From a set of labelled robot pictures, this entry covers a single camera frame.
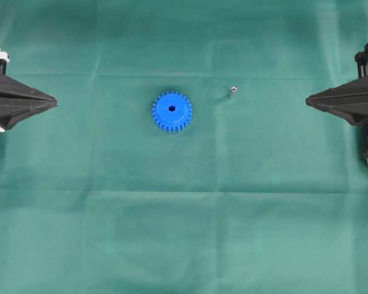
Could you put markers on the green table cloth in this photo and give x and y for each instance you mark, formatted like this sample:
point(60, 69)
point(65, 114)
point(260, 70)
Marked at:
point(259, 194)

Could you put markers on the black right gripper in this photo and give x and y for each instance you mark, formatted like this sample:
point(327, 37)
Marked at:
point(355, 114)

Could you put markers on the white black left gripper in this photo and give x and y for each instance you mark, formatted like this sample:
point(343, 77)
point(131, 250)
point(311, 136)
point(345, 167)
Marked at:
point(33, 101)

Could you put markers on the blue plastic gear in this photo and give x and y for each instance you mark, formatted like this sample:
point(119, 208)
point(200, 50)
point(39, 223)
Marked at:
point(172, 111)

